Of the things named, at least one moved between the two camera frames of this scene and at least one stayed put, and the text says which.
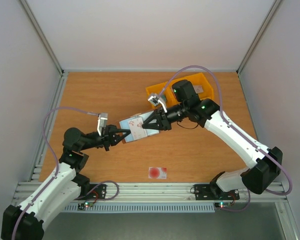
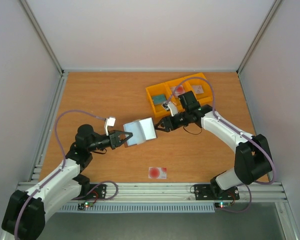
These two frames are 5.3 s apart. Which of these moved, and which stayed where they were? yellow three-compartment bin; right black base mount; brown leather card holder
Moved: brown leather card holder
Stayed: right black base mount; yellow three-compartment bin
